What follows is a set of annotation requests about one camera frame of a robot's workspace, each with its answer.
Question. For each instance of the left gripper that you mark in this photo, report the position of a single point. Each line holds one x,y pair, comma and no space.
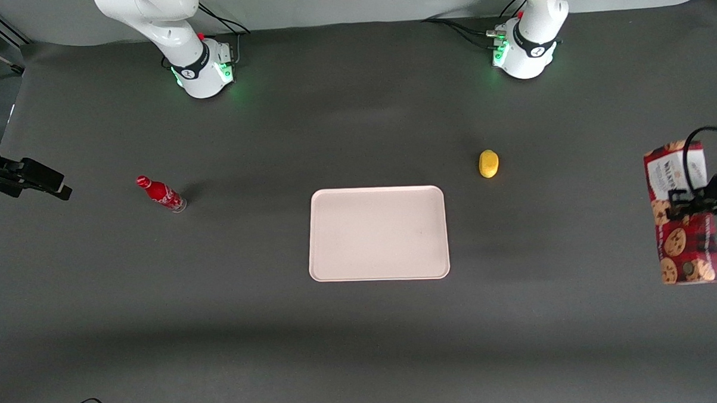
714,191

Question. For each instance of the red cookie box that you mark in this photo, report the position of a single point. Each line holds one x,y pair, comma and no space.
694,252

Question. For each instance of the pink plastic tray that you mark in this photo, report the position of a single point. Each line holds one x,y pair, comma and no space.
377,233

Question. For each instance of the red cola bottle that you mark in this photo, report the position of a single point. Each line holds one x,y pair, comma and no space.
161,194

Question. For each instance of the yellow lemon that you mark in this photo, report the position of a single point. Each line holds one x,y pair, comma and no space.
488,164

